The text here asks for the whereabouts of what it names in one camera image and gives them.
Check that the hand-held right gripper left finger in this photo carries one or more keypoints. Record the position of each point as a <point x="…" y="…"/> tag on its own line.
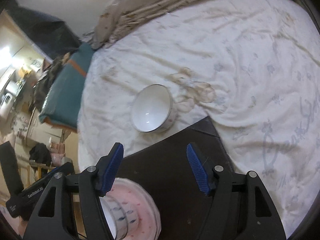
<point x="112" y="170"/>

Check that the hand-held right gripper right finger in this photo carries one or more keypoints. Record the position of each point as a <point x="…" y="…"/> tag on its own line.
<point x="197" y="170"/>

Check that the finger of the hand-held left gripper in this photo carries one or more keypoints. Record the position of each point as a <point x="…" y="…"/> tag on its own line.
<point x="66" y="168"/>

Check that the pink strawberry print plate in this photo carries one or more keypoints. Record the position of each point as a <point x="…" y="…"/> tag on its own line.
<point x="142" y="195"/>
<point x="158" y="220"/>

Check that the white ceramic bowl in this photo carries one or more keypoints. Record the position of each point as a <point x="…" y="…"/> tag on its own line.
<point x="132" y="217"/>
<point x="150" y="110"/>
<point x="110" y="220"/>

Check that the pink cloth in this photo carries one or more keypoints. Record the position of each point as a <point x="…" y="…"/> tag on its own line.
<point x="10" y="220"/>

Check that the dark brown board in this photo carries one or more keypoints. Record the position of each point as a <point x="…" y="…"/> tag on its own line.
<point x="170" y="160"/>

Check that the black cloth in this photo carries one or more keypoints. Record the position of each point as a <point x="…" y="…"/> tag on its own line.
<point x="40" y="155"/>

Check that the white cabinet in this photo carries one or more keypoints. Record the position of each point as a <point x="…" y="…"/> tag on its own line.
<point x="45" y="127"/>

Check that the teal cushion orange stripe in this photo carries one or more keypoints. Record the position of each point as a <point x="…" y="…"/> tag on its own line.
<point x="65" y="92"/>

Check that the white floral blanket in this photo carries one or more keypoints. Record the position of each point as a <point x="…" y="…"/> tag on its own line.
<point x="225" y="55"/>

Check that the dark plastic sheet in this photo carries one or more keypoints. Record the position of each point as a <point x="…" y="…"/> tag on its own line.
<point x="42" y="27"/>

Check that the beige patterned blanket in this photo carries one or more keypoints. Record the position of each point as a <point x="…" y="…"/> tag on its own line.
<point x="150" y="5"/>

